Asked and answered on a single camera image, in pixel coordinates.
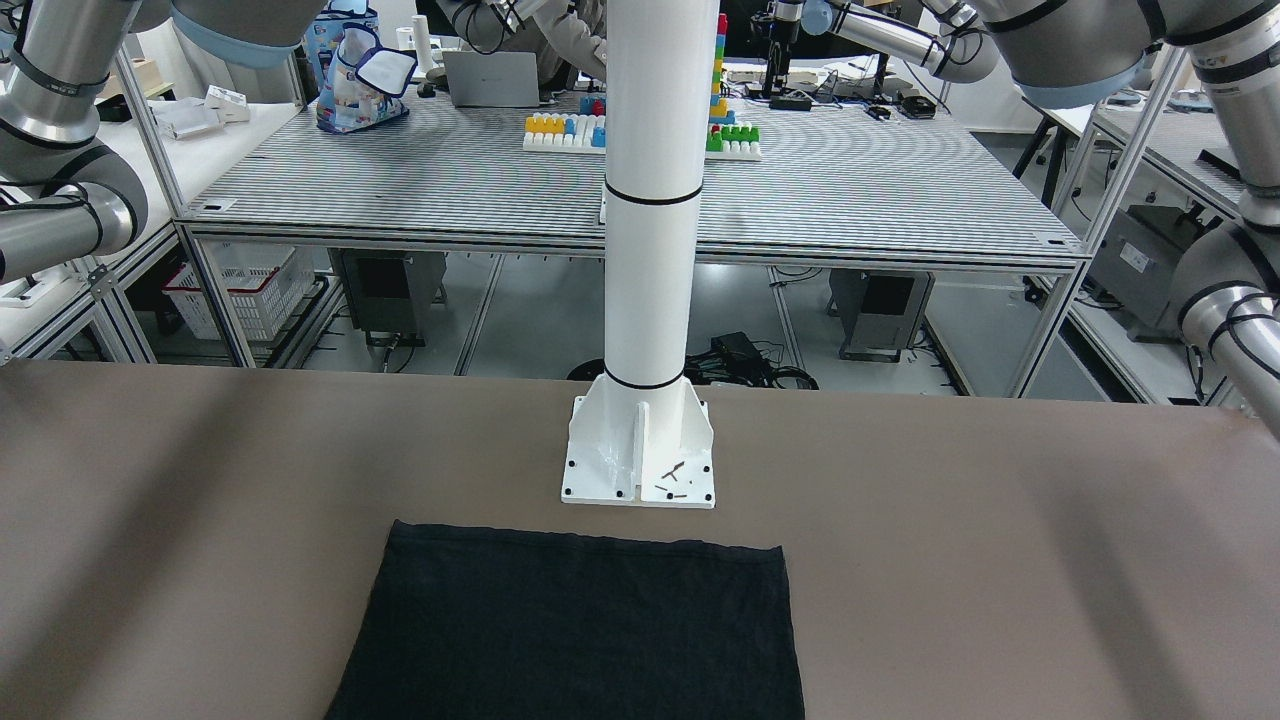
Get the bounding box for black power adapter cables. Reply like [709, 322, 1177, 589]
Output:
[568, 331, 820, 391]

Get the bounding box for aluminium frame striped table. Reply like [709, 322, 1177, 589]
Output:
[174, 96, 1091, 397]

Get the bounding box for silver laptop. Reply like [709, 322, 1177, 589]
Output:
[442, 50, 541, 108]

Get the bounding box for blue white plastic bag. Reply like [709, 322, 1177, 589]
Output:
[311, 6, 419, 135]

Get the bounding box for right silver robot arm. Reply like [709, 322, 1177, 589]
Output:
[1, 1, 323, 283]

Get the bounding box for white plastic basket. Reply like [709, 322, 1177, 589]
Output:
[163, 243, 315, 342]

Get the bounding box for grey control box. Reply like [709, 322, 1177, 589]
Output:
[826, 268, 934, 363]
[326, 249, 447, 348]

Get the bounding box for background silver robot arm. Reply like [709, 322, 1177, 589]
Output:
[768, 1, 1000, 85]

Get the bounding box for white mounting pillar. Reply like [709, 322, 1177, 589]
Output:
[561, 1, 719, 509]

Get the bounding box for person in grey jacket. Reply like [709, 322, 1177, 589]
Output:
[415, 1, 607, 90]

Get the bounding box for white block baseplate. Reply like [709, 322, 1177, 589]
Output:
[521, 113, 607, 154]
[705, 123, 764, 161]

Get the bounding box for black t-shirt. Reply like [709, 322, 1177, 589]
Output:
[326, 521, 806, 719]

